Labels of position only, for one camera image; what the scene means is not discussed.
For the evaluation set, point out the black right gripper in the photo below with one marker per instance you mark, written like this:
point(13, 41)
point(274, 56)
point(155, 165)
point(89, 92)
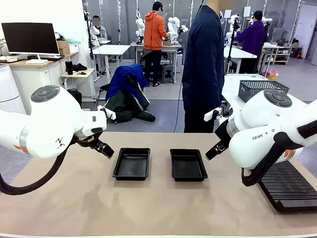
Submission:
point(223, 134)

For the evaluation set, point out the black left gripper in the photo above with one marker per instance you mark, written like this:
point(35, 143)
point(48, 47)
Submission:
point(90, 141)

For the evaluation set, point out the black ESD tray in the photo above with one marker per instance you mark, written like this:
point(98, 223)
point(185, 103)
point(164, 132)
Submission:
point(188, 165)
point(132, 164)

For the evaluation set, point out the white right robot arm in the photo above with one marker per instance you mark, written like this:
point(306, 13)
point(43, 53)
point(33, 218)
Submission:
point(260, 129)

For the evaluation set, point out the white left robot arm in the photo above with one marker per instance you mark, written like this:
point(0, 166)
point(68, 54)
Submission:
point(49, 119)

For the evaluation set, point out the chair with draped jackets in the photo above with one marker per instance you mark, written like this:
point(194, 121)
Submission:
point(126, 96)

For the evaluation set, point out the black backpack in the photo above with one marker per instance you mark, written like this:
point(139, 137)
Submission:
point(75, 95)

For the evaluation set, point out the white side table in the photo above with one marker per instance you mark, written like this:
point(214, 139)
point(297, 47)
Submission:
point(230, 86)

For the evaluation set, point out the grey mesh basket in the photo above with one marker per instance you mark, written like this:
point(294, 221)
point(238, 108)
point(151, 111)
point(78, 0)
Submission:
point(250, 88)

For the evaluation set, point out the small wooden top side table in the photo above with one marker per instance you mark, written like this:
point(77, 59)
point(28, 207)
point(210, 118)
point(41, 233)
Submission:
point(79, 73)

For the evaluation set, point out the black slotted board rack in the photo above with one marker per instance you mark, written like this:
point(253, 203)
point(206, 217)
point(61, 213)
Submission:
point(287, 188)

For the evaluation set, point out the black cloth bundle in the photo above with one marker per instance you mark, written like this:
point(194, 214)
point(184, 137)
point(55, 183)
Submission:
point(79, 67)

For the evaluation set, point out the person in navy jacket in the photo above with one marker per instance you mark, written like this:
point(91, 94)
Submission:
point(201, 62)

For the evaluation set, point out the black tumbler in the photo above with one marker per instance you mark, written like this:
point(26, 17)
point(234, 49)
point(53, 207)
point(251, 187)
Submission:
point(69, 67)

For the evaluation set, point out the grey plastic stool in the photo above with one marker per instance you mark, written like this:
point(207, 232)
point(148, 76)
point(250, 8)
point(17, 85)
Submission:
point(167, 73)

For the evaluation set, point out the pink bag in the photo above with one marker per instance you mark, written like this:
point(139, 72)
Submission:
point(271, 74)

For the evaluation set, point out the white background desk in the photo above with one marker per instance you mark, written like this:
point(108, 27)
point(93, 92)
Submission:
point(110, 49)

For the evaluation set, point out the white cabinet with wooden top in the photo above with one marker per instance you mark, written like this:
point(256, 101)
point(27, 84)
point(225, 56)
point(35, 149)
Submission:
point(37, 74)

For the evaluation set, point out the cardboard box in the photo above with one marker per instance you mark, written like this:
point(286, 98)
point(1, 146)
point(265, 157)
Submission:
point(63, 47)

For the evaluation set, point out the grey background workbench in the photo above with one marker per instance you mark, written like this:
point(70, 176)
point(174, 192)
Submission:
point(173, 47)

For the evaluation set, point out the person in purple hoodie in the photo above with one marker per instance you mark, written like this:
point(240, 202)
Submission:
point(252, 39)

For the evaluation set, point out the white storage shelf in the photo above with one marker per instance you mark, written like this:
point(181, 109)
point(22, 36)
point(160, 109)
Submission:
point(281, 53)

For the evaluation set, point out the seated person in grey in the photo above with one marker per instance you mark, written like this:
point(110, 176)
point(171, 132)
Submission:
point(99, 31)

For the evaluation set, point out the person in orange hoodie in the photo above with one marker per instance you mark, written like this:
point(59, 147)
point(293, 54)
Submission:
point(154, 32)

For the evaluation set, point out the black computer monitor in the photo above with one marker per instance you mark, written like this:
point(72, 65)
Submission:
point(29, 38)

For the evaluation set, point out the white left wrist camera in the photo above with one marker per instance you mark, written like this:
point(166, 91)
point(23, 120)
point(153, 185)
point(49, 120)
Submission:
point(109, 113)

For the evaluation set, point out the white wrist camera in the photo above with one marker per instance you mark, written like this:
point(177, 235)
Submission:
point(109, 113)
point(211, 114)

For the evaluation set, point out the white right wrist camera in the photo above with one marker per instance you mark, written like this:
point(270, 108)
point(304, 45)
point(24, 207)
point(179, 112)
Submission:
point(211, 114)

